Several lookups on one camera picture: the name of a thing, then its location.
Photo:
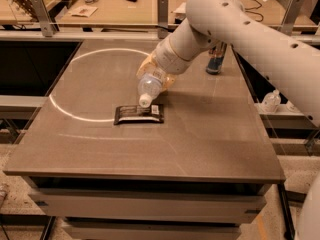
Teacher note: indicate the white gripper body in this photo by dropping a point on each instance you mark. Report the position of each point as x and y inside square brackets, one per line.
[164, 58]

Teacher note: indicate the clear plastic water bottle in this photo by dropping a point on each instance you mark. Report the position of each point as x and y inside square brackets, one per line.
[150, 86]

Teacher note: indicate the lower grey drawer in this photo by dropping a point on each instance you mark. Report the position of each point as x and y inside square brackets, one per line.
[126, 231]

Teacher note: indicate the left metal bracket post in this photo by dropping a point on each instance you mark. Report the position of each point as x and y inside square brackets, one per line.
[46, 25]

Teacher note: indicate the right metal bracket post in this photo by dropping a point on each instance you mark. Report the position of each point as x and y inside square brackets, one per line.
[290, 16]

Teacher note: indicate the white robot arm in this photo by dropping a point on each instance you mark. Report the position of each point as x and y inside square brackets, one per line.
[291, 66]

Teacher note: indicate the small clear bottle at right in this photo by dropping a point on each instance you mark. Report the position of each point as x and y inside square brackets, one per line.
[271, 102]

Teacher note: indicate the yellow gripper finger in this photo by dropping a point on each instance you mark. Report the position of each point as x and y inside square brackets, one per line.
[167, 80]
[148, 66]

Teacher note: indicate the white paper sheet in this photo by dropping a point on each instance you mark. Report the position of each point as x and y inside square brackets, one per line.
[180, 9]

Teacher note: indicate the small card on desk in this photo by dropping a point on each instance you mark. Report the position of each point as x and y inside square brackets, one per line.
[83, 11]

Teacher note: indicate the middle metal bracket post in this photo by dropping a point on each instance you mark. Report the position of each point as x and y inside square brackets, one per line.
[162, 18]

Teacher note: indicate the blue silver energy drink can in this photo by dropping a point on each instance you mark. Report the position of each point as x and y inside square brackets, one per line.
[217, 55]

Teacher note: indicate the grey drawer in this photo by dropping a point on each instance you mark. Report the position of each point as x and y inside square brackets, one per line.
[130, 205]
[126, 231]

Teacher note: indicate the metal bracket post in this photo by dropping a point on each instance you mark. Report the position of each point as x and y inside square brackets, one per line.
[290, 16]
[46, 25]
[162, 18]

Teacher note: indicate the upper grey drawer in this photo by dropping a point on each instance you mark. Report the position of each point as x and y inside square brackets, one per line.
[130, 205]

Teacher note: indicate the black snack bar wrapper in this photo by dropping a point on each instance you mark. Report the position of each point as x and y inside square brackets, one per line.
[136, 114]

